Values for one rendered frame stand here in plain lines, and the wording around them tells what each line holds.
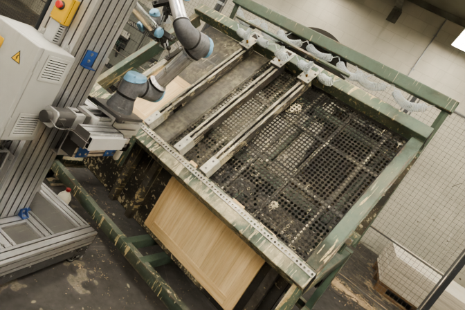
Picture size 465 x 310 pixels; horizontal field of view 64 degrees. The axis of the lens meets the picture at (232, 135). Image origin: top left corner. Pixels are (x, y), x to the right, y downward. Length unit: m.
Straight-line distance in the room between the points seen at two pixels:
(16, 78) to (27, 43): 0.16
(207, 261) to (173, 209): 0.44
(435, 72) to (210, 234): 5.84
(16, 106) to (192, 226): 1.37
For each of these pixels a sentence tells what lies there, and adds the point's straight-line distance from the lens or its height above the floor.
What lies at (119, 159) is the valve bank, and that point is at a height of 0.60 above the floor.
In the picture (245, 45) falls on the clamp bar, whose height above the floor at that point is 1.77.
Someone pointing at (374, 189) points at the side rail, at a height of 1.40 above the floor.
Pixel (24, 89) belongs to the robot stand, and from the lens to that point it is 1.87.
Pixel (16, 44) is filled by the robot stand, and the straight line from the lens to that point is 1.91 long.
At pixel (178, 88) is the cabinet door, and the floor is 1.22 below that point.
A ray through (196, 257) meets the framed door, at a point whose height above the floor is 0.37.
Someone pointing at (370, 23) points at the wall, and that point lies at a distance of 7.72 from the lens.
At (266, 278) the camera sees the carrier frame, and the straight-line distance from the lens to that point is 2.38.
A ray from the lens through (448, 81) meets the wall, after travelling 7.59.
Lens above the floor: 1.60
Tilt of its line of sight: 10 degrees down
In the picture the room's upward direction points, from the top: 32 degrees clockwise
